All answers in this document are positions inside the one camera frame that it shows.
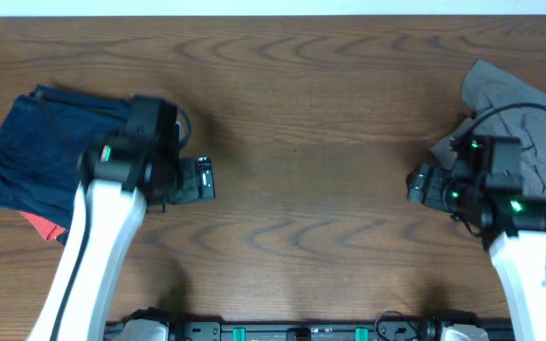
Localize navy blue shorts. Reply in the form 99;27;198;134
13;85;130;153

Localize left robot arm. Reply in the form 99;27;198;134
29;135;215;340

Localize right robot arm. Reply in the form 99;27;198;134
406;164;546;340

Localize grey shorts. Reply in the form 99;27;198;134
431;61;546;199

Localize folded navy shorts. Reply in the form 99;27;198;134
0;143;80;228

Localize folded red garment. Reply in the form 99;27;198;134
20;211;66;242

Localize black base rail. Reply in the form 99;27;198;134
102;308;516;341

